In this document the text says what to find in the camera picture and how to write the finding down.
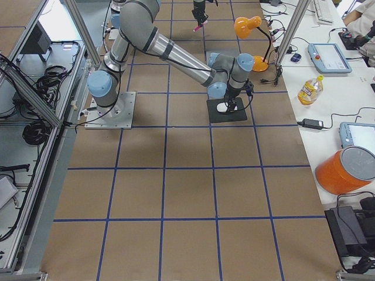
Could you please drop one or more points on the blue teach pendant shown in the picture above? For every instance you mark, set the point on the blue teach pendant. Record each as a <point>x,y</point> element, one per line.
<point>357,134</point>
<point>328,58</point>

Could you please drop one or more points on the black equipment box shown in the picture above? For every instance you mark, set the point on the black equipment box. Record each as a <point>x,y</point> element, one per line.
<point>352,229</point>

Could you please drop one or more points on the white computer mouse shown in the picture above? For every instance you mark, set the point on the white computer mouse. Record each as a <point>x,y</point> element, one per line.
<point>221,108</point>

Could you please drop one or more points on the dark blue pouch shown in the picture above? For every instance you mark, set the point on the dark blue pouch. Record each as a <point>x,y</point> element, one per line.
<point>296,57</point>

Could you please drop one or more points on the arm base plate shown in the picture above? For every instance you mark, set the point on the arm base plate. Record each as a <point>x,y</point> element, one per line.
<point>120,117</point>

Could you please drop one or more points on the aluminium frame post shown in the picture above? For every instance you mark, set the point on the aluminium frame post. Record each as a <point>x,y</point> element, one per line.
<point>294,22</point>

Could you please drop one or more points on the black power adapter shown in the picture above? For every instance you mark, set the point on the black power adapter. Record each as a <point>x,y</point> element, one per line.
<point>311,124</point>

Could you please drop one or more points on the silver laptop notebook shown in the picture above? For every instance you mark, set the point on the silver laptop notebook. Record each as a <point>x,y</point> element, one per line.
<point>227,51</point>

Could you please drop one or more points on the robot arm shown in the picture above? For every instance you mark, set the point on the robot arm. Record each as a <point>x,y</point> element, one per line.
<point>223,76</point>
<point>199,12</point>

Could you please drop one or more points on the pink marker pen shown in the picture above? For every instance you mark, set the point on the pink marker pen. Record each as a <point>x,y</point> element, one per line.
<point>199,26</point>

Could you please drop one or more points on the orange bucket grey lid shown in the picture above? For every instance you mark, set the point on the orange bucket grey lid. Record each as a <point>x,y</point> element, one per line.
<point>347,170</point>

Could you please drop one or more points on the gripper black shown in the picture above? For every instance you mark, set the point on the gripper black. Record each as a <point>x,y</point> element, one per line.
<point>234,95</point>
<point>198,6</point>

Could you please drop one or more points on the orange juice bottle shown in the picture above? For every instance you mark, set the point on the orange juice bottle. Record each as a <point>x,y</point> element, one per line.
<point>311,90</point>

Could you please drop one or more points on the black mousepad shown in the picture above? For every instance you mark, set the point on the black mousepad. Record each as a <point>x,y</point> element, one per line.
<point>216,117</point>

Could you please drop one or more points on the white keyboard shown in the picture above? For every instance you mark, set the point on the white keyboard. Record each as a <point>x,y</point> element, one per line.
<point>322,12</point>

